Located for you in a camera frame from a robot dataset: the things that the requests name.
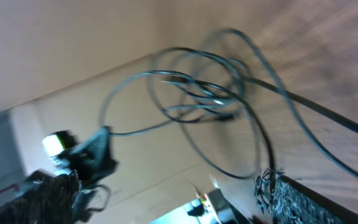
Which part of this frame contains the brown cardboard box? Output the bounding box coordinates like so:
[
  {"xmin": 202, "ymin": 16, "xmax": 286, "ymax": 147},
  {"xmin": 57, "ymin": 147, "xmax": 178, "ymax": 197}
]
[{"xmin": 0, "ymin": 1, "xmax": 255, "ymax": 223}]

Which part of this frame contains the black silver-tipped cable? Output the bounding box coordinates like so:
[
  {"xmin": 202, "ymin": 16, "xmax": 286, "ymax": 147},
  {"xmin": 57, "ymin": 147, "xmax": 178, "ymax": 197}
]
[{"xmin": 98, "ymin": 27, "xmax": 358, "ymax": 190}]

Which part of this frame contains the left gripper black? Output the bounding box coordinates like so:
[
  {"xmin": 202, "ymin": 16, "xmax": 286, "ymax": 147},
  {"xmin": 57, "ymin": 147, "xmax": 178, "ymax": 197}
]
[{"xmin": 68, "ymin": 126, "xmax": 118, "ymax": 182}]

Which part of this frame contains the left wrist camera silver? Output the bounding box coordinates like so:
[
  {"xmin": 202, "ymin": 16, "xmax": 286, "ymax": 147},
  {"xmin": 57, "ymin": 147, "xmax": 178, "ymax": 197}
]
[{"xmin": 42, "ymin": 130, "xmax": 77, "ymax": 157}]

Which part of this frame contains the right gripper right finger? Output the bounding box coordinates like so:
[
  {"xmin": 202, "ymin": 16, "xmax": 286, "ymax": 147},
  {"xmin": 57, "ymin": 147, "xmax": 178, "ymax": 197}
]
[{"xmin": 254, "ymin": 169, "xmax": 358, "ymax": 224}]

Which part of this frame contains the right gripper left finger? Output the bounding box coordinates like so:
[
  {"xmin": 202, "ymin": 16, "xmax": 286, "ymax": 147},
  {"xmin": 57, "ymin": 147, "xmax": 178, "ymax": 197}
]
[{"xmin": 0, "ymin": 170, "xmax": 80, "ymax": 224}]

